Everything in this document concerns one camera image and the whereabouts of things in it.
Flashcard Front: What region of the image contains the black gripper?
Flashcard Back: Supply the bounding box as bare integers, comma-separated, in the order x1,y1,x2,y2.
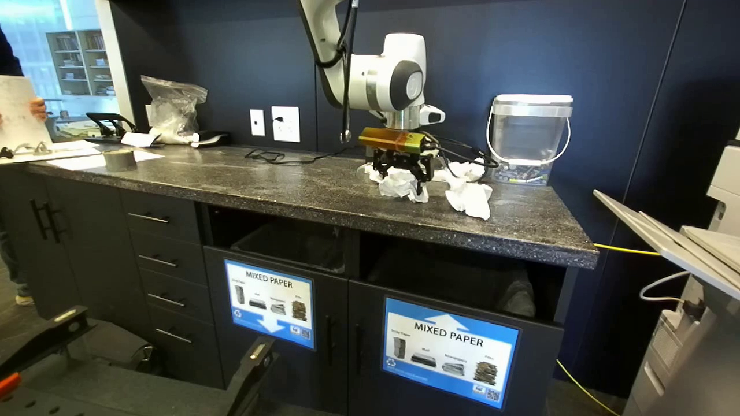
370,151,436,197

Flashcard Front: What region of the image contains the black bin with liner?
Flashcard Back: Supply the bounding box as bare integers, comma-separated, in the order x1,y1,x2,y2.
228,222,360,274
365,237,541,321

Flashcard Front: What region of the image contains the dark bin cabinet door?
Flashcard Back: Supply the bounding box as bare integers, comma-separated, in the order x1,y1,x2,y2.
204,246,352,414
345,280,568,416

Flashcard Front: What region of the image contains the person's bare hand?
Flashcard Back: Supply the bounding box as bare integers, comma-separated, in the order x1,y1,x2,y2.
28,95,50,125

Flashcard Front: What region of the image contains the large white outlet plate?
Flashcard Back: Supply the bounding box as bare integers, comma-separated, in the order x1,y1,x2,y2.
269,105,302,145

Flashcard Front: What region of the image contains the clear plastic bucket with lid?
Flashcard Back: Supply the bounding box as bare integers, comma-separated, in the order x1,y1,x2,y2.
482,93,575,190

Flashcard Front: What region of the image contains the blue sign with up arrow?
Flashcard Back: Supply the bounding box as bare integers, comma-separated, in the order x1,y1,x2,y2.
380,295,520,412

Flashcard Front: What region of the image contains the blue sign with down arrow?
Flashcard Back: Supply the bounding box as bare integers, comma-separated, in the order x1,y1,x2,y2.
221,257,316,353

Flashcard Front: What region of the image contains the white and black stapler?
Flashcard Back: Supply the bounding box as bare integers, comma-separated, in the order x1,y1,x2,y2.
192,129,232,151

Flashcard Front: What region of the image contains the clear plastic bag with contents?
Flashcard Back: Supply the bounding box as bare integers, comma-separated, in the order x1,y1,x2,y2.
138,75,209,148

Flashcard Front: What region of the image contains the black chair with armrests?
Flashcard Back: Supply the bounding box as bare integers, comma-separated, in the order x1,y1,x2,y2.
0,302,280,416

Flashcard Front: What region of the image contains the white booklet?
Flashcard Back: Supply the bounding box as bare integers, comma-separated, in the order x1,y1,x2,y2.
119,129,164,151

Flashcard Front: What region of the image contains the beige masking tape roll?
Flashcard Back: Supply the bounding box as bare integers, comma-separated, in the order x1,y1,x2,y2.
102,148,138,172

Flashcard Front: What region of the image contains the black desk stand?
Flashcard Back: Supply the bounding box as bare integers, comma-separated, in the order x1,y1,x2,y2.
84,110,138,145

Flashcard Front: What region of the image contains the large white paper sheet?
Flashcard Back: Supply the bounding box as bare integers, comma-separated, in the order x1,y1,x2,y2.
43,145,165,173

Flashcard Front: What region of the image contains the dark counter cabinet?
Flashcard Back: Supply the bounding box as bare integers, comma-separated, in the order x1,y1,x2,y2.
0,163,575,416

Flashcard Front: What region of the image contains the white office printer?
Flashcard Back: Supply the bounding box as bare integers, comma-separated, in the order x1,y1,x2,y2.
592,135,740,416

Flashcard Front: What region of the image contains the gold flange adapter ring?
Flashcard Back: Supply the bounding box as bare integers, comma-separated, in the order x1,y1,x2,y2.
355,125,431,158

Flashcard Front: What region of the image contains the thin black loose cable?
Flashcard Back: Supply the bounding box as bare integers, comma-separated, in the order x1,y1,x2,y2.
243,145,320,166

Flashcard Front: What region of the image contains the small white wall plate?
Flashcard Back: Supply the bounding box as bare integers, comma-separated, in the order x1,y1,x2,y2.
246,106,267,139

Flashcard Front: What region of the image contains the yellow cable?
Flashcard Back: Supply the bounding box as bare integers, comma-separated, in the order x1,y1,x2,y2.
552,241,665,416

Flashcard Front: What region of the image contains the dark drawer with silver handle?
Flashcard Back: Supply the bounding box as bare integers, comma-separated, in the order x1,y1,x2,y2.
121,192,205,246
132,237,207,284
135,274,209,321
146,314,221,388

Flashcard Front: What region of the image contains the white cable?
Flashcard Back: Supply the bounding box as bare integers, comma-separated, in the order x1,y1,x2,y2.
635,269,690,307

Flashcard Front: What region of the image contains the window with white frame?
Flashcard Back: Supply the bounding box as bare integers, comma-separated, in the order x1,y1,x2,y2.
0,0,135,145

